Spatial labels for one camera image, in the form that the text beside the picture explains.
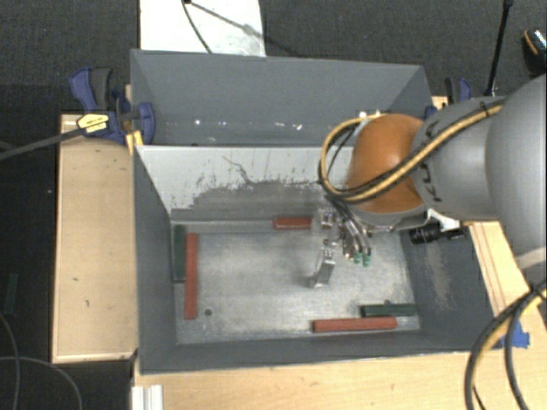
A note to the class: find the pale wood board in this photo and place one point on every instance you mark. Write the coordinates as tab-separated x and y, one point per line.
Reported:
94	237

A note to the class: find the grey metal bin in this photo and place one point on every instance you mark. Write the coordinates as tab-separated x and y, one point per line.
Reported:
265	267

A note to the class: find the black cylinder on white bracket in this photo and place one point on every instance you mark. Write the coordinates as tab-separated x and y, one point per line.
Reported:
425	234

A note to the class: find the dark green flat block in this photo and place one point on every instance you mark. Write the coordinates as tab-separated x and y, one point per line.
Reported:
386	310
179	252

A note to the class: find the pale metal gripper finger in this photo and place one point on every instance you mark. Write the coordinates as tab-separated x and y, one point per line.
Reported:
324	269
326	219

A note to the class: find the red-brown flat block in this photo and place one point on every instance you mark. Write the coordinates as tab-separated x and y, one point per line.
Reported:
292	223
354	325
191	276

